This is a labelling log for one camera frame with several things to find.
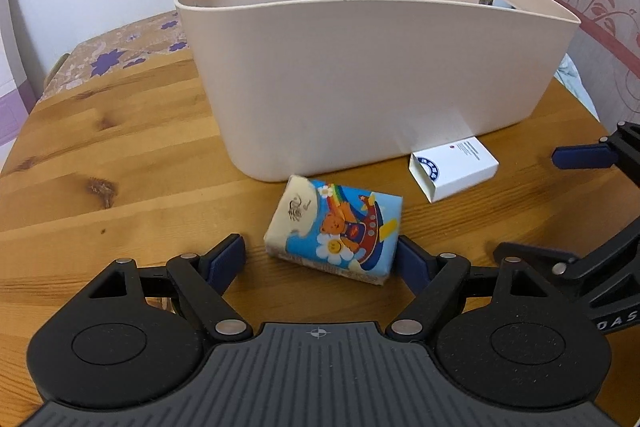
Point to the cartoon bear tissue pack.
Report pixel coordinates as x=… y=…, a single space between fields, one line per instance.
x=325 y=227

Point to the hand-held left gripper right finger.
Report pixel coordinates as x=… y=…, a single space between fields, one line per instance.
x=412 y=264

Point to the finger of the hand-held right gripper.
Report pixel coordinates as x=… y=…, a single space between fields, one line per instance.
x=540 y=254
x=580 y=155

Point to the light blue cloth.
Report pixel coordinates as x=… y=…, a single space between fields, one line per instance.
x=575 y=87

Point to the beige plastic storage basket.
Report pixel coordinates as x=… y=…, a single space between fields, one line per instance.
x=350 y=82

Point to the floral patterned cushion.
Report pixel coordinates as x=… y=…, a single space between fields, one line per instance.
x=110 y=57

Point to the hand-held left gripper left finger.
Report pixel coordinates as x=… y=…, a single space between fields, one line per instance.
x=225 y=259

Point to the white cardboard box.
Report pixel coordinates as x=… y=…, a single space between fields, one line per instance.
x=460 y=167

